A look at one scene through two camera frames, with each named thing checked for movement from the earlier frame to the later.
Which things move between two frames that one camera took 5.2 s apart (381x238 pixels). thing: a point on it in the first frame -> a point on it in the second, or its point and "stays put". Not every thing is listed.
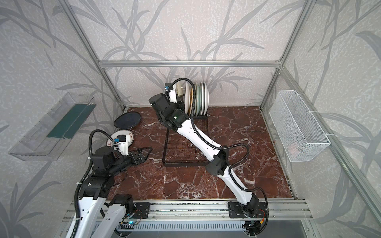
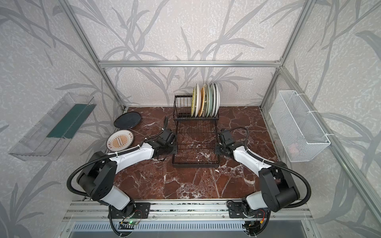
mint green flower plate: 198,99 -> 210,100
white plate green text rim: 206,98 -> 217,99
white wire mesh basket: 300,135 stays put
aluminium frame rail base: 281,209 stays put
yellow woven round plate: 179,87 -> 193,102
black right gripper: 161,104 -> 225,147
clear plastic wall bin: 48,140 stays put
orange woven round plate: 191,102 -> 202,102
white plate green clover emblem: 186,97 -> 197,100
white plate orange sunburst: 119,136 stays put
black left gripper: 140,159 -> 175,149
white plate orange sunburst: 201,98 -> 212,98
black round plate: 128,120 stays put
